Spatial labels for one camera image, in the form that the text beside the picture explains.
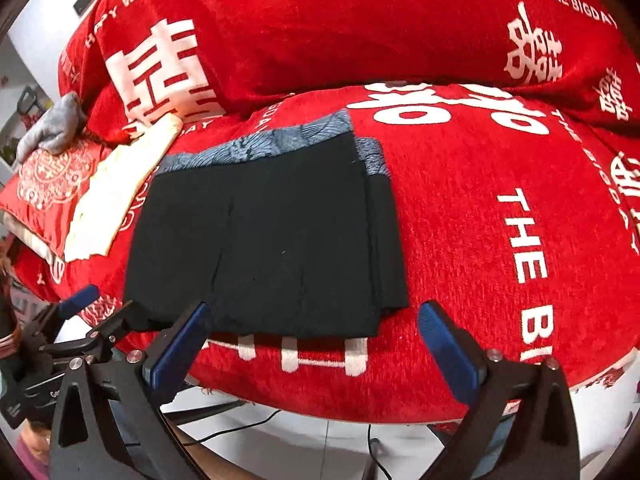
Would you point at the cream white towel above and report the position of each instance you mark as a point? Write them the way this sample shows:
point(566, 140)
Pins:
point(99, 214)

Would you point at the person left hand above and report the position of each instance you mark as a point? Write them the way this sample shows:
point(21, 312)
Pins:
point(37, 438)

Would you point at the black pants with grey waistband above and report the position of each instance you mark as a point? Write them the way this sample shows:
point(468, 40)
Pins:
point(290, 232)

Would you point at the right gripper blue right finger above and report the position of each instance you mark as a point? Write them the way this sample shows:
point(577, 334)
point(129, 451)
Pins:
point(456, 353)

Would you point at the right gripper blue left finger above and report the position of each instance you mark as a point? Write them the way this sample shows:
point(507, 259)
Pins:
point(172, 353)

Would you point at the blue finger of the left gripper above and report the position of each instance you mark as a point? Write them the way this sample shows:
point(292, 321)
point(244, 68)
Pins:
point(72, 305)
point(130, 318)

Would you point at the grey cloth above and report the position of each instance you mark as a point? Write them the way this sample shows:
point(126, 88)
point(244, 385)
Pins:
point(55, 129)

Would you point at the black tripod leg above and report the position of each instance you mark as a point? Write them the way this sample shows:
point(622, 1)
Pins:
point(184, 417)

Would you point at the red folded wedding quilt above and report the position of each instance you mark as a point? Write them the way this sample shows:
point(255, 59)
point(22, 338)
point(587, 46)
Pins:
point(132, 61)

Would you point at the red embroidered pillow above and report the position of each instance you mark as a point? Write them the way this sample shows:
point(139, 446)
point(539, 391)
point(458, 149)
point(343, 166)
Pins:
point(38, 202)

